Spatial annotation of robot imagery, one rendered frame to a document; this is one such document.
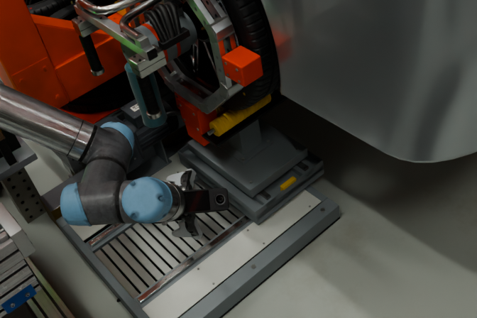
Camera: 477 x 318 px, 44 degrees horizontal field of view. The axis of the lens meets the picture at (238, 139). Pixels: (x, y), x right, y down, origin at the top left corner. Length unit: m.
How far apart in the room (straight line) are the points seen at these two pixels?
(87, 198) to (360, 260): 1.39
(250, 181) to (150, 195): 1.26
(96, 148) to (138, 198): 0.17
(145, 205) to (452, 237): 1.54
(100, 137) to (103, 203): 0.15
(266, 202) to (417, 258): 0.58
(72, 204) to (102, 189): 0.06
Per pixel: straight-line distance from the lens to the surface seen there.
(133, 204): 0.99
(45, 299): 2.13
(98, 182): 1.06
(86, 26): 1.93
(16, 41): 2.17
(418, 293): 2.18
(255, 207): 2.24
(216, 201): 1.18
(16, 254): 1.61
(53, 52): 2.26
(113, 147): 1.12
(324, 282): 2.19
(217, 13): 1.69
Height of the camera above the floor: 1.82
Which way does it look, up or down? 42 degrees down
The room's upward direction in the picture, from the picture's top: 12 degrees counter-clockwise
